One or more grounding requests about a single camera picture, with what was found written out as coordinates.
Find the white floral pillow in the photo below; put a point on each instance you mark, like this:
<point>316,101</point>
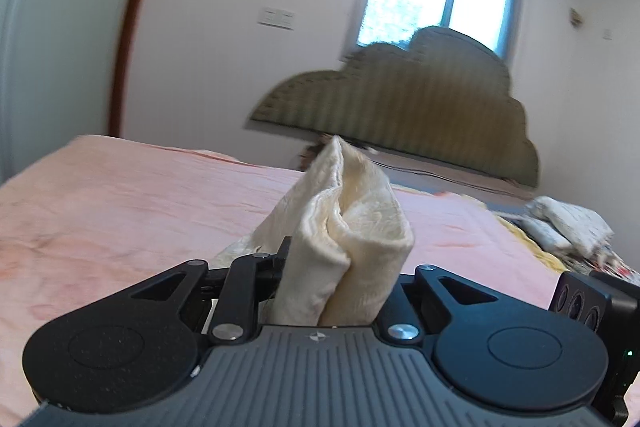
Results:
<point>584,228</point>

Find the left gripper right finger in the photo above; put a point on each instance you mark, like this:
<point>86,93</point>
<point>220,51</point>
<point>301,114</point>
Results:
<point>398,323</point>

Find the yellow sheet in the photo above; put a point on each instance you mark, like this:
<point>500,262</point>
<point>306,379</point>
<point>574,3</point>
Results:
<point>535,246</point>

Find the pink bed blanket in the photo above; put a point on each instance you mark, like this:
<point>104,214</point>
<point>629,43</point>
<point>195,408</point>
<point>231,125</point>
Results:
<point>102,214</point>

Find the brown wooden door frame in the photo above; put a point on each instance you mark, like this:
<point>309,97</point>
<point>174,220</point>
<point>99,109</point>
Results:
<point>127,32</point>

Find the green striped headboard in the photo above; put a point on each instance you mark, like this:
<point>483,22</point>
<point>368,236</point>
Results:
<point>446,97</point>

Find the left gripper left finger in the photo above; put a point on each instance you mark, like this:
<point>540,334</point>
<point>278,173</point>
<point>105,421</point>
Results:
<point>239,291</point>

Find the cream white pants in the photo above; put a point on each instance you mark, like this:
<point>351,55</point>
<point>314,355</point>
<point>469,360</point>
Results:
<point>349,241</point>

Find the white wall switch plate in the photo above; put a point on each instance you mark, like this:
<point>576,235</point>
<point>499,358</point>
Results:
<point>276,18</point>

